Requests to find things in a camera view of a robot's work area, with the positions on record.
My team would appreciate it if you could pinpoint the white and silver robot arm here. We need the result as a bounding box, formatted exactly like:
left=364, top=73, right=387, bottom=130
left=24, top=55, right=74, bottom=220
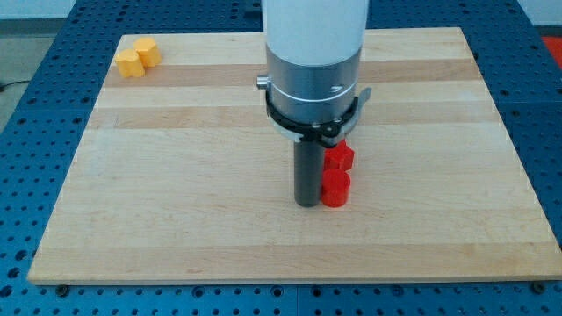
left=256, top=0, right=370, bottom=124

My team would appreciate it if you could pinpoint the red hexagon block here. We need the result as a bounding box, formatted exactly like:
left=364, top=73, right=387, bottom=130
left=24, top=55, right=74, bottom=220
left=324, top=140, right=355, bottom=171

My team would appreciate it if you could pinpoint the yellow hexagon block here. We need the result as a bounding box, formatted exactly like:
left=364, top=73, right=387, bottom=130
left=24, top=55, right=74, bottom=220
left=133, top=37, right=162, bottom=68

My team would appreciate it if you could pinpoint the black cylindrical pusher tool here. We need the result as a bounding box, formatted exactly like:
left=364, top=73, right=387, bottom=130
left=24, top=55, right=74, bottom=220
left=293, top=141, right=325, bottom=207

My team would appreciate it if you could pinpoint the red cylinder block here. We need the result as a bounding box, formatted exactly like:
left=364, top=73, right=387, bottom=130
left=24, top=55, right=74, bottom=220
left=321, top=169, right=351, bottom=208

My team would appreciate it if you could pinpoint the wooden board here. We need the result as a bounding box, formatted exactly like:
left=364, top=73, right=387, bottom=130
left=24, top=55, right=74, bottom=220
left=28, top=28, right=561, bottom=285

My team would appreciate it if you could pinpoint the yellow heart block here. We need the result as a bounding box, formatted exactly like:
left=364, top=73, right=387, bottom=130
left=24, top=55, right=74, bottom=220
left=115, top=49, right=145, bottom=78

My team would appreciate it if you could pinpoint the black clamp ring with lever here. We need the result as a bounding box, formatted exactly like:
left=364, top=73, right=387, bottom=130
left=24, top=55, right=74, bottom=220
left=264, top=86, right=372, bottom=149

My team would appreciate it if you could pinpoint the black cable on floor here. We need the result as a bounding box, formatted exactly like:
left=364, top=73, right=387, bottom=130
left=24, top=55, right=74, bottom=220
left=0, top=79, right=31, bottom=93

